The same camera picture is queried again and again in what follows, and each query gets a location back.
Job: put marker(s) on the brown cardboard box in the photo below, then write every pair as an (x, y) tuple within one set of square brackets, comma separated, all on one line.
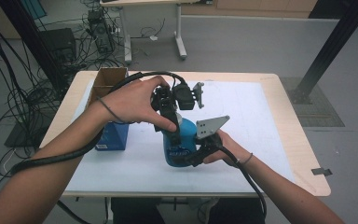
[(108, 79)]

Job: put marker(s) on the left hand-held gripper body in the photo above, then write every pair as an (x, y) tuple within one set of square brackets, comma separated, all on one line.
[(183, 96)]

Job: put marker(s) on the black wrist band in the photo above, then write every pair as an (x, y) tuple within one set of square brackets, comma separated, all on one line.
[(245, 160), (108, 110)]

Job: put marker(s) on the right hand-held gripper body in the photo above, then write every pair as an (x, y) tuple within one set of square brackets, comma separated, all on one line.
[(209, 127)]

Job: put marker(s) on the black equipment box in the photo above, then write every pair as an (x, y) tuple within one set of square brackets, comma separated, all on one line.
[(59, 43)]

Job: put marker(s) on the black metal post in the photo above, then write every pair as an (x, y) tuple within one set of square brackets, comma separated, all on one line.
[(332, 46), (34, 40)]

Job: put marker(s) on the blue bottle with white cap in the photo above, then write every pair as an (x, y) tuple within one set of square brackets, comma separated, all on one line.
[(186, 133)]

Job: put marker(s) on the blue carton box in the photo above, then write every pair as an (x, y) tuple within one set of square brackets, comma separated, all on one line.
[(113, 137)]

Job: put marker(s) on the person's right leg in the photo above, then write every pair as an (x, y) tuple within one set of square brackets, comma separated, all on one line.
[(236, 211)]

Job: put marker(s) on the small white adapter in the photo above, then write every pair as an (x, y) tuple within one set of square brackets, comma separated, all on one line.
[(153, 38)]

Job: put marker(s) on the person's leg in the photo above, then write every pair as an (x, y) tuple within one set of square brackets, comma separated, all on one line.
[(136, 211), (236, 211)]

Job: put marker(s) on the person's left leg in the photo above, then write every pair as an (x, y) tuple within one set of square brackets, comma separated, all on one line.
[(136, 211)]

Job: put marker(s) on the black left wrist band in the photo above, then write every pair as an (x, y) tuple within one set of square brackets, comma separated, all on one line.
[(108, 110)]

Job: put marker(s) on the white desk with metal legs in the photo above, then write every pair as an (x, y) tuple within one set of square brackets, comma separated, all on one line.
[(180, 34)]

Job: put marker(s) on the white table mat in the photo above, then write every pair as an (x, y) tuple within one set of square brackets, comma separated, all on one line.
[(254, 124)]

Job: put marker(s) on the person's left hand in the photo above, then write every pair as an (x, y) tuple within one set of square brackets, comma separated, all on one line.
[(133, 102)]

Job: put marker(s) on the black right wrist band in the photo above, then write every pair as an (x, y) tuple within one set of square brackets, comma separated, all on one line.
[(245, 160)]

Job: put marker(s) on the grey floor mat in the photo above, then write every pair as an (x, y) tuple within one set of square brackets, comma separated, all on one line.
[(326, 109)]

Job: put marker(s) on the black tape strip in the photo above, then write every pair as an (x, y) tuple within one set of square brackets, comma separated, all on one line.
[(321, 171)]

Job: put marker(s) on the person's right hand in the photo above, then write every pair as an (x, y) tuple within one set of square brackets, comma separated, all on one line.
[(230, 149)]

